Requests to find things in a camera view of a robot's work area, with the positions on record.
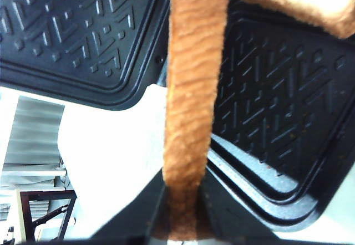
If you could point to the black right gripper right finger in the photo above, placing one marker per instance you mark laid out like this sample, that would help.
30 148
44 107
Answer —
222 220

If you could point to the mint green breakfast maker base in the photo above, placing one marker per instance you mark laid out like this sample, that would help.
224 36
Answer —
283 134

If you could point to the mint green breakfast maker lid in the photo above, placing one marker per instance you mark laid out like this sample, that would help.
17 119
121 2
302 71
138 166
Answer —
100 53

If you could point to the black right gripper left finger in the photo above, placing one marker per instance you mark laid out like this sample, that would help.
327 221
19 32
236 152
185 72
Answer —
143 221

